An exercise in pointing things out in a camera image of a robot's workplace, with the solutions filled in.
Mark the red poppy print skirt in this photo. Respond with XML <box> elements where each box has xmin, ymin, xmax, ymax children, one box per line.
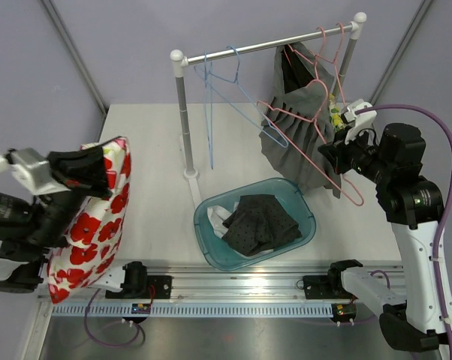
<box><xmin>47</xmin><ymin>136</ymin><xmax>131</xmax><ymax>304</ymax></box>

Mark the dark grey dotted skirt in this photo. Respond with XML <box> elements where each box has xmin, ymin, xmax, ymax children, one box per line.
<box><xmin>222</xmin><ymin>194</ymin><xmax>302</xmax><ymax>257</ymax></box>

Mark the teal plastic basin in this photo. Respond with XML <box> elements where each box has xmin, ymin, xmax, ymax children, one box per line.
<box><xmin>194</xmin><ymin>178</ymin><xmax>316</xmax><ymax>272</ymax></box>

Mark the blue wire hanger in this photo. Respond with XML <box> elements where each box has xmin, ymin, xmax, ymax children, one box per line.
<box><xmin>211</xmin><ymin>45</ymin><xmax>289</xmax><ymax>149</ymax></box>
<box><xmin>202</xmin><ymin>53</ymin><xmax>214</xmax><ymax>170</ymax></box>

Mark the white skirt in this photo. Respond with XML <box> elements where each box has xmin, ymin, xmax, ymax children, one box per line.
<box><xmin>207</xmin><ymin>205</ymin><xmax>273</xmax><ymax>257</ymax></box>

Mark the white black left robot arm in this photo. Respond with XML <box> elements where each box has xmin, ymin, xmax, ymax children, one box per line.
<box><xmin>0</xmin><ymin>138</ymin><xmax>149</xmax><ymax>304</ymax></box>

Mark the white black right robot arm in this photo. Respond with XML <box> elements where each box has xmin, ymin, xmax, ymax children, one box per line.
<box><xmin>318</xmin><ymin>123</ymin><xmax>452</xmax><ymax>353</ymax></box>

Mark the lemon print skirt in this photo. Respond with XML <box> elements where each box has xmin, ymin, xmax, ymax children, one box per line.
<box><xmin>328</xmin><ymin>94</ymin><xmax>345</xmax><ymax>132</ymax></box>

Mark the silver clothes rack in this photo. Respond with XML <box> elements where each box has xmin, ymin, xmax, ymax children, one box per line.
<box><xmin>170</xmin><ymin>12</ymin><xmax>367</xmax><ymax>209</ymax></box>

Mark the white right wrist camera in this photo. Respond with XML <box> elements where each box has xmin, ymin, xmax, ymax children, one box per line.
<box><xmin>341</xmin><ymin>99</ymin><xmax>377</xmax><ymax>145</ymax></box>

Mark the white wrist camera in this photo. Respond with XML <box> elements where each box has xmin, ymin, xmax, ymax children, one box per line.
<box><xmin>341</xmin><ymin>99</ymin><xmax>377</xmax><ymax>145</ymax></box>
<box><xmin>0</xmin><ymin>148</ymin><xmax>68</xmax><ymax>196</ymax></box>

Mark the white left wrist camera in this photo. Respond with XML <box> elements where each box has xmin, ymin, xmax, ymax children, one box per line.
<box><xmin>0</xmin><ymin>148</ymin><xmax>68</xmax><ymax>196</ymax></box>

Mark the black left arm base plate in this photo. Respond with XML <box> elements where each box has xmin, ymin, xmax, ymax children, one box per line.
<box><xmin>105</xmin><ymin>275</ymin><xmax>172</xmax><ymax>299</ymax></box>

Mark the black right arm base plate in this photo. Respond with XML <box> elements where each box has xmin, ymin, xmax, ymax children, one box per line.
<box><xmin>296</xmin><ymin>275</ymin><xmax>354</xmax><ymax>300</ymax></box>

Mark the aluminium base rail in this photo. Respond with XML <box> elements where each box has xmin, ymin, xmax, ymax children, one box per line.
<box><xmin>37</xmin><ymin>258</ymin><xmax>445</xmax><ymax>303</ymax></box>

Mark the white slotted cable duct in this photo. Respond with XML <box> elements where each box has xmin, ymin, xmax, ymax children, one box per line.
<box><xmin>53</xmin><ymin>301</ymin><xmax>333</xmax><ymax>318</ymax></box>

